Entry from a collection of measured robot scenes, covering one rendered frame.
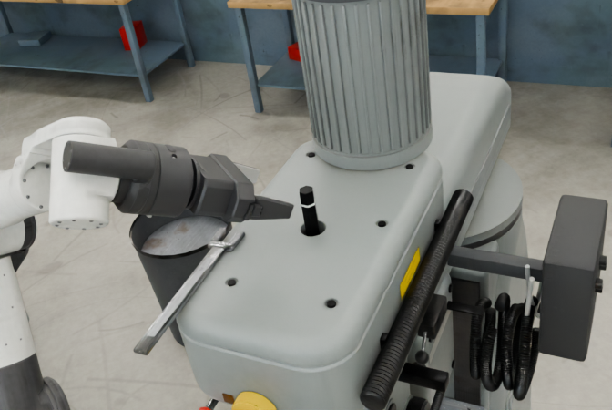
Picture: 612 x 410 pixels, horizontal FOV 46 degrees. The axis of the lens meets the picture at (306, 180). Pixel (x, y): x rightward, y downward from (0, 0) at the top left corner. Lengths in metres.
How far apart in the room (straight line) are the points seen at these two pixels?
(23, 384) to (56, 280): 3.30
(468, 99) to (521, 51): 3.88
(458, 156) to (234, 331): 0.68
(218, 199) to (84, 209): 0.17
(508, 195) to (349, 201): 0.63
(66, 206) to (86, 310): 3.26
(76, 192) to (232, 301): 0.25
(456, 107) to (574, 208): 0.38
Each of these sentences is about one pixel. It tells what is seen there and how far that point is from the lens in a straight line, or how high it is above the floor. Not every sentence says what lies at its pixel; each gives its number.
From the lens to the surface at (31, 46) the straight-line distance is 7.27.
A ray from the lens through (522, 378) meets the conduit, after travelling 1.39.
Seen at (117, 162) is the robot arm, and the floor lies 2.13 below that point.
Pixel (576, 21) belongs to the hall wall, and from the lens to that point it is 5.34.
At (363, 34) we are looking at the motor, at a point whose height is 2.12.
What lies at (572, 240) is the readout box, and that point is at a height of 1.73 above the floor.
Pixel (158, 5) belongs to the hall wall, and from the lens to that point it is 6.62.
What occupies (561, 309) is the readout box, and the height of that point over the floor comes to 1.63.
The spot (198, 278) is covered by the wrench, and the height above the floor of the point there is 1.90.
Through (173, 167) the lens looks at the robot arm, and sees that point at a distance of 0.87.
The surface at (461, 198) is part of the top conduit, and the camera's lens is 1.22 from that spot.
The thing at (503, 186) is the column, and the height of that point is 1.56.
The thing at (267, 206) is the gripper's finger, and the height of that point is 2.00.
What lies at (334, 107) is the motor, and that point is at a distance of 1.10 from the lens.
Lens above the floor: 2.51
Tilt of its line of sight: 33 degrees down
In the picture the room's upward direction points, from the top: 9 degrees counter-clockwise
